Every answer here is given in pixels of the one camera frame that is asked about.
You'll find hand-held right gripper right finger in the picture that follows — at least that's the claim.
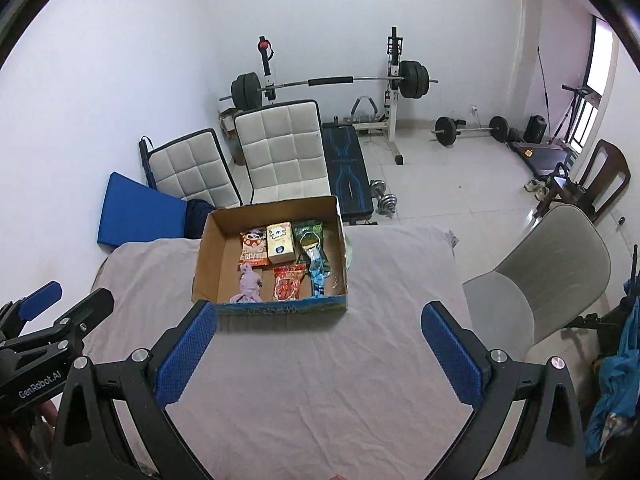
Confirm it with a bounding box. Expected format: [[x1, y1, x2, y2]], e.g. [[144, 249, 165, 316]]
[[421, 301, 586, 480]]

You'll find person's left hand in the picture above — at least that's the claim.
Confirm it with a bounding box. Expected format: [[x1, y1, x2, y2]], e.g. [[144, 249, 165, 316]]
[[37, 402, 57, 433]]

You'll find pale yellow tissue pack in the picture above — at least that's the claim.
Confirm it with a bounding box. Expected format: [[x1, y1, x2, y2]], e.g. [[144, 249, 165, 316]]
[[266, 221, 297, 265]]

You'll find dark blue cloth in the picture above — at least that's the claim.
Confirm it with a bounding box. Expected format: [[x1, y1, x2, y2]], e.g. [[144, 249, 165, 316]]
[[184, 199, 216, 240]]

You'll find treadmill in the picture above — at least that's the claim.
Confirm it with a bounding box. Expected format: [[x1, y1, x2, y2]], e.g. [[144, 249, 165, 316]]
[[510, 85, 601, 176]]

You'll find red snack packet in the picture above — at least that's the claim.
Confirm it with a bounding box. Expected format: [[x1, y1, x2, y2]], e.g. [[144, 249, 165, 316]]
[[272, 262, 308, 303]]

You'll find purple cloth bundle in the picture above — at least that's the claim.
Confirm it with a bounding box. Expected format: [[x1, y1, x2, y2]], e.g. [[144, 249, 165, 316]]
[[229, 266, 264, 305]]

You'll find grey bench attachment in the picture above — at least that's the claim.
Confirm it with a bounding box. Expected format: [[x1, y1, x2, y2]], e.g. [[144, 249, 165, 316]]
[[350, 96, 383, 125]]

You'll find orange panda snack packet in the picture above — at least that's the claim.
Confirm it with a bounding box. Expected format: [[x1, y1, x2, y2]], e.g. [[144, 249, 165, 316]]
[[236, 227, 269, 268]]

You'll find green snack packet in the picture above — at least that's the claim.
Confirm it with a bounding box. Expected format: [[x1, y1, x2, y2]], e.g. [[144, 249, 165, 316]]
[[291, 219, 331, 271]]

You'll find black blue weight bench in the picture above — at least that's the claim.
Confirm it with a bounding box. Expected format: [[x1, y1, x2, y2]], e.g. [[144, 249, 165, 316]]
[[320, 122, 376, 223]]

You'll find grey plastic chair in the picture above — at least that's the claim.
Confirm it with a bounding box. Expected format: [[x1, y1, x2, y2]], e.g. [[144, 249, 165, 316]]
[[462, 206, 613, 361]]

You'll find white padded chair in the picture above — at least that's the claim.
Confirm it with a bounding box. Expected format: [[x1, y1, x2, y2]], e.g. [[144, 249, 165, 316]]
[[233, 99, 333, 205], [140, 127, 244, 210]]

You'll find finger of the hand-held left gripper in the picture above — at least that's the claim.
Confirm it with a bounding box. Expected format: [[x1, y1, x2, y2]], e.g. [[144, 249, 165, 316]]
[[0, 281, 63, 333], [30, 287, 115, 348]]

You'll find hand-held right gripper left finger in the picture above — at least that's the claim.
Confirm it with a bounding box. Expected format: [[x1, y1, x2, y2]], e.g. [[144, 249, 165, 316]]
[[52, 300, 218, 480]]

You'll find dark wooden chair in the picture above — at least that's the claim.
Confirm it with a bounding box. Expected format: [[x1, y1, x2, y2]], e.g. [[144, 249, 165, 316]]
[[532, 139, 632, 223]]

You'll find blue snack packet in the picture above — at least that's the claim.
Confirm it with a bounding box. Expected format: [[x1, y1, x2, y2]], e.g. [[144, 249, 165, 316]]
[[305, 246, 332, 298]]

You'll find cardboard box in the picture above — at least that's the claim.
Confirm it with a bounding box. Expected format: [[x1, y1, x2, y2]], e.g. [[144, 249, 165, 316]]
[[191, 195, 349, 317]]

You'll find long barbell with black plates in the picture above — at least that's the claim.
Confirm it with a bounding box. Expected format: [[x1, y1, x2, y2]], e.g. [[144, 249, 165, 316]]
[[218, 60, 440, 111]]

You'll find blue garment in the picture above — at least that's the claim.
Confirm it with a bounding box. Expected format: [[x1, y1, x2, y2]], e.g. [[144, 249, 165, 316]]
[[585, 300, 640, 458]]

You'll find window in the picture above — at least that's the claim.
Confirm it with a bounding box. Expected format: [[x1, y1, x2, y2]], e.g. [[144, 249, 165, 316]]
[[570, 15, 621, 151]]

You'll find blue foam mat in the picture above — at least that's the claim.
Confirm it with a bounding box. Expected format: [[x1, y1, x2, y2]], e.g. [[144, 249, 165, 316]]
[[96, 171, 190, 250]]

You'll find thin black pole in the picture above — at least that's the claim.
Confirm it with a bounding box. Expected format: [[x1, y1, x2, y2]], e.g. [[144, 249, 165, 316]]
[[537, 46, 554, 138]]

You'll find black stand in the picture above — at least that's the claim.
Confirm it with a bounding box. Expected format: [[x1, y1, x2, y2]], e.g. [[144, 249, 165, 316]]
[[562, 245, 640, 358]]

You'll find short barbell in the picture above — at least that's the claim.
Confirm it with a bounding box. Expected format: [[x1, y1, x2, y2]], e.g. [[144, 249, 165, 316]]
[[432, 115, 511, 148]]

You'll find chrome dumbbell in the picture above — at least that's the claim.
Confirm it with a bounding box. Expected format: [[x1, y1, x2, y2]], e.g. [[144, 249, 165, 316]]
[[370, 180, 399, 218]]

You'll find white barbell rack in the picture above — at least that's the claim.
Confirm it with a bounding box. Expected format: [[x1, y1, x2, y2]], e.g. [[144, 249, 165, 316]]
[[257, 25, 406, 166]]

